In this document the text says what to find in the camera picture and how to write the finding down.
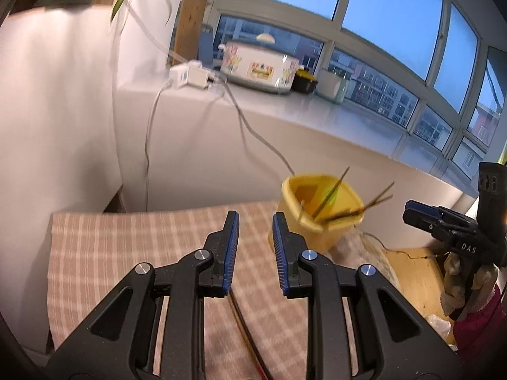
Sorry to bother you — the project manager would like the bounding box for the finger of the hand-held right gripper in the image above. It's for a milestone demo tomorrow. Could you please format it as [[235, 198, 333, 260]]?
[[402, 209, 481, 247], [405, 200, 477, 229]]

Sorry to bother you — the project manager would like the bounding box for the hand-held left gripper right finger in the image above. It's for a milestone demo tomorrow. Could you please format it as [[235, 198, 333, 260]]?
[[272, 212, 464, 380]]

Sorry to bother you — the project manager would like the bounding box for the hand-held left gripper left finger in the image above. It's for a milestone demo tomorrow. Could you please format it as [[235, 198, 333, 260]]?
[[45, 210, 240, 380]]

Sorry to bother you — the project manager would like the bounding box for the yellow plastic cup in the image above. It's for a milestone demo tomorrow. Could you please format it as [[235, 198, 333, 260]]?
[[269, 173, 365, 255]]

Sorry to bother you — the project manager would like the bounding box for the person's right forearm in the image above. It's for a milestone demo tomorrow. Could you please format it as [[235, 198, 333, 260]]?
[[453, 285, 507, 355]]

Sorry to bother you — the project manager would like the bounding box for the person's right hand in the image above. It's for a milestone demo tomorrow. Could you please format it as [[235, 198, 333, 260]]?
[[441, 253, 498, 320]]

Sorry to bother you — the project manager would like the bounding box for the wooden side table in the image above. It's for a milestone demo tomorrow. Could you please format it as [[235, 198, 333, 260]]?
[[383, 247, 457, 346]]

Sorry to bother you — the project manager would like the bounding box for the crumpled clear plastic wrapper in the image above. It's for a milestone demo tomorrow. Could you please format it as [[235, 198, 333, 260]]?
[[425, 314, 453, 342]]

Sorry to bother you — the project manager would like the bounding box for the checked beige tablecloth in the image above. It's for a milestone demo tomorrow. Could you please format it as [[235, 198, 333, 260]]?
[[48, 200, 397, 380]]

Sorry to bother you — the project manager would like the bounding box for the white and green container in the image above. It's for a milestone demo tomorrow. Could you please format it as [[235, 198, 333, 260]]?
[[315, 69, 349, 105]]

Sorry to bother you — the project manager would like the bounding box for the black and yellow box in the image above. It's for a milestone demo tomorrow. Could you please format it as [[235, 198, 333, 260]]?
[[292, 69, 319, 95]]

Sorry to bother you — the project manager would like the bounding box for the white floral slow cooker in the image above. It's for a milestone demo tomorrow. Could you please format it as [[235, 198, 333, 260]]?
[[218, 33, 304, 96]]

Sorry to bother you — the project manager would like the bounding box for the wooden board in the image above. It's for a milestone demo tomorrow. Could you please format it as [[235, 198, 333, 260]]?
[[173, 0, 211, 65]]

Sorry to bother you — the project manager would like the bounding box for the thin white cable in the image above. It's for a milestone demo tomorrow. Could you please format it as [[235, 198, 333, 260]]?
[[362, 231, 437, 261]]

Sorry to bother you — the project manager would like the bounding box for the grey power cable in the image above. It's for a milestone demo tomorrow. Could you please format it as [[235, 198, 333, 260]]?
[[221, 86, 296, 175]]

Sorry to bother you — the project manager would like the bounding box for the window with grey frame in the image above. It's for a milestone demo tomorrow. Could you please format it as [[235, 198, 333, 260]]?
[[206, 0, 507, 175]]

